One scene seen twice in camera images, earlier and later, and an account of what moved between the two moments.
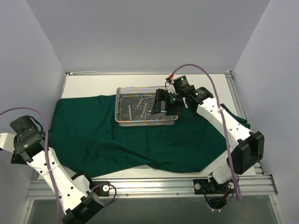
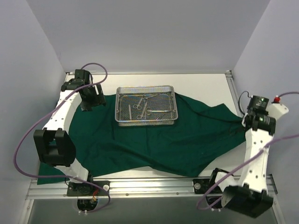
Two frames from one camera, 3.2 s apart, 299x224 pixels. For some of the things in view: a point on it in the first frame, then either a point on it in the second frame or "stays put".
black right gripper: [164, 104] to [244, 122]
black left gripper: [16, 158] to [92, 98]
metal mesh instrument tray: [133, 106] stays put
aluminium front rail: [181, 188] stays put
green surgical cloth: [84, 137] stays put
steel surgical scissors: [135, 107] stays put
